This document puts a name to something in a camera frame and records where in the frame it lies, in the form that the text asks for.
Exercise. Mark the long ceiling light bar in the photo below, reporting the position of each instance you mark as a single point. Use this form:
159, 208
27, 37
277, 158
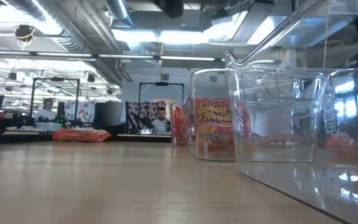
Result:
126, 56

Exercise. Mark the clear plastic tub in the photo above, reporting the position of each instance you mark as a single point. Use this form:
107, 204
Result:
48, 126

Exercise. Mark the white patterned backdrop cloth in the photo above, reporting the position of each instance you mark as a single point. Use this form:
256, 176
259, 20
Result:
85, 112

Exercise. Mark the black station frame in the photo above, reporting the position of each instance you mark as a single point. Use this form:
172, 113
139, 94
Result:
54, 79
162, 83

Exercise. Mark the orange saucy noodles packet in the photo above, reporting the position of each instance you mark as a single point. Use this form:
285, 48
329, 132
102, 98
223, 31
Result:
337, 143
214, 124
82, 136

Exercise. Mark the person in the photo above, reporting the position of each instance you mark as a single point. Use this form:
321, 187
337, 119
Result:
162, 126
46, 115

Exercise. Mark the black background robot arm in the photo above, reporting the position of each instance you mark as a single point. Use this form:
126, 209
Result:
140, 119

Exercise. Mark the dark grey partition panel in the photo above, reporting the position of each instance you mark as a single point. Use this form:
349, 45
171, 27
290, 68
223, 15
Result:
107, 115

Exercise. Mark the dark patterned backdrop cloth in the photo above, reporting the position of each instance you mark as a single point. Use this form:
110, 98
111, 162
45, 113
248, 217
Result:
145, 109

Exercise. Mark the silver ventilation duct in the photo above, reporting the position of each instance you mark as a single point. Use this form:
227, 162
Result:
57, 28

